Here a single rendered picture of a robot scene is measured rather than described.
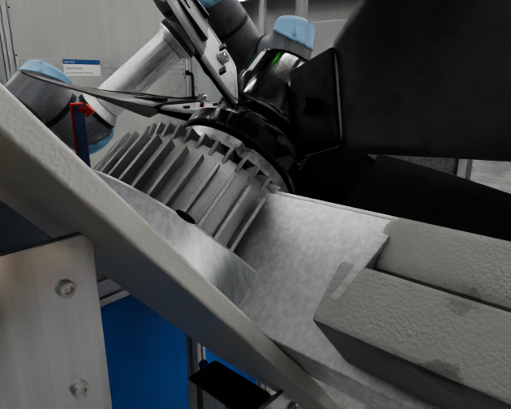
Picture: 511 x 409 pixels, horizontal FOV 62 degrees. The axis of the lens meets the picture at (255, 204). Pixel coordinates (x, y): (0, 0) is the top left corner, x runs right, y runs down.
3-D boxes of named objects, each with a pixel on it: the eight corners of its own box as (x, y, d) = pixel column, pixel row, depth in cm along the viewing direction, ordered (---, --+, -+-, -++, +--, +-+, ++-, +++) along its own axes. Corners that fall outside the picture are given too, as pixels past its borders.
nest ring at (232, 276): (315, 391, 42) (332, 355, 44) (156, 249, 24) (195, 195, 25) (152, 300, 59) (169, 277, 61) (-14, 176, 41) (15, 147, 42)
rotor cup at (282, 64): (300, 161, 39) (359, 67, 44) (170, 98, 42) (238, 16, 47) (289, 223, 52) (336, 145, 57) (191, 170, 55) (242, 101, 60)
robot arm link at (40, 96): (-11, 94, 104) (23, 56, 110) (36, 131, 113) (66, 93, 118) (6, 88, 97) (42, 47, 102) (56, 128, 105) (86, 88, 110)
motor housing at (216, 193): (292, 376, 42) (348, 265, 47) (156, 257, 26) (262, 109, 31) (152, 299, 57) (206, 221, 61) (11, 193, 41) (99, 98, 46)
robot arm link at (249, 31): (222, 16, 83) (261, 7, 75) (253, 60, 90) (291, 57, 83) (201, 45, 81) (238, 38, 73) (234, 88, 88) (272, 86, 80)
